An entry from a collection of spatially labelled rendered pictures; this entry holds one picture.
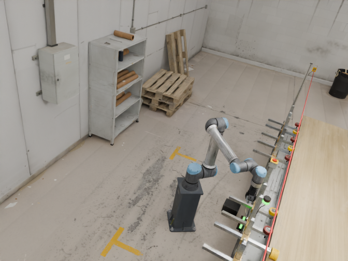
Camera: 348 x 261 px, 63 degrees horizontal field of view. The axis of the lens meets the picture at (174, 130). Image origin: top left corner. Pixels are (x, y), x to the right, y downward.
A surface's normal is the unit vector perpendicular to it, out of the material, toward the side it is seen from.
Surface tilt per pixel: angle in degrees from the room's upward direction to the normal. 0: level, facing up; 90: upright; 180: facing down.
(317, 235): 0
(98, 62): 90
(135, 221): 0
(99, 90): 90
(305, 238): 0
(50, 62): 90
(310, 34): 90
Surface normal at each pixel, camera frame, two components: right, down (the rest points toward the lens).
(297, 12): -0.37, 0.45
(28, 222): 0.15, -0.83
